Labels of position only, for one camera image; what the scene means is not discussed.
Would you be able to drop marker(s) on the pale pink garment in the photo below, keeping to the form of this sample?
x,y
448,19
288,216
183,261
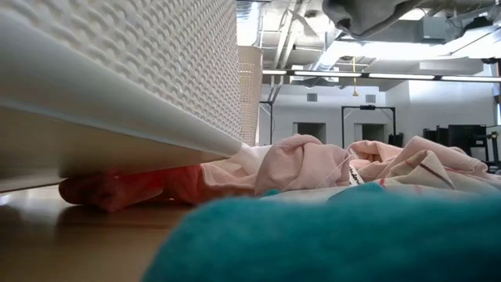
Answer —
x,y
297,164

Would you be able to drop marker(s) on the teal garment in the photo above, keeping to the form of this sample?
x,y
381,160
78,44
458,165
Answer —
x,y
313,243

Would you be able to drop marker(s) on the black ceiling light rail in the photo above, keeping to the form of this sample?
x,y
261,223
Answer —
x,y
399,76

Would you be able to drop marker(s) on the white perforated plastic bin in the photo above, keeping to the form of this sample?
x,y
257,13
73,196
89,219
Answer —
x,y
250,98
117,58

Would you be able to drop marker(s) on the silver ventilation duct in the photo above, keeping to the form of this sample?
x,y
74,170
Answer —
x,y
325,58

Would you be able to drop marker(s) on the coral red garment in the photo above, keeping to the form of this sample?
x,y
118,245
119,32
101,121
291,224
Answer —
x,y
117,190

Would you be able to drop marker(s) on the grey ceiling unit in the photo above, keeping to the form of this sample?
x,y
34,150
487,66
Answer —
x,y
438,29

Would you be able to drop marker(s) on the grey socks with tag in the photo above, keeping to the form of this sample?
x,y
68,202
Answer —
x,y
368,17

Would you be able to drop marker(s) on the black metal stand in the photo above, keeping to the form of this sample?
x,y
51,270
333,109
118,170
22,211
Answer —
x,y
368,107

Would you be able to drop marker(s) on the grey wall vent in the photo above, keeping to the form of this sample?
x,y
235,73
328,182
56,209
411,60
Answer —
x,y
312,97
370,98

